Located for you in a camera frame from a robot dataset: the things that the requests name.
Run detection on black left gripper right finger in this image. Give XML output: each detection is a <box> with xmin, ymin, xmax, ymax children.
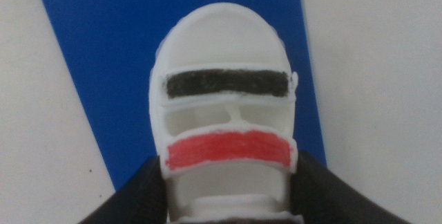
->
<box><xmin>291</xmin><ymin>149</ymin><xmax>412</xmax><ymax>224</ymax></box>

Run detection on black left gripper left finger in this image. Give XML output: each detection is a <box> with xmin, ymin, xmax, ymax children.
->
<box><xmin>78</xmin><ymin>155</ymin><xmax>171</xmax><ymax>224</ymax></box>

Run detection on white shoe black red stripes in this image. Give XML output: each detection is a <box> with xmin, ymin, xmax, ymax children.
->
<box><xmin>148</xmin><ymin>1</ymin><xmax>305</xmax><ymax>224</ymax></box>

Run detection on blue rectangular mat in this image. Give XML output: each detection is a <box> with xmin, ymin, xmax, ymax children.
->
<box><xmin>32</xmin><ymin>0</ymin><xmax>327</xmax><ymax>192</ymax></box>

